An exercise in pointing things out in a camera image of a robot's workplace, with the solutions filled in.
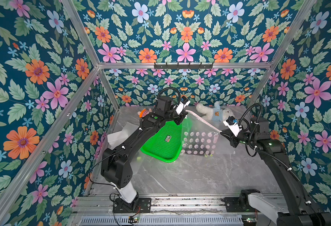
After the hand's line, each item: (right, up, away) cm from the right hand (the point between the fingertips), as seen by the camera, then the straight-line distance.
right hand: (226, 128), depth 73 cm
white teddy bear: (+2, +9, +31) cm, 33 cm away
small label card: (-33, -9, +27) cm, 44 cm away
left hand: (-21, +10, +4) cm, 23 cm away
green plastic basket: (-34, -13, +23) cm, 43 cm away
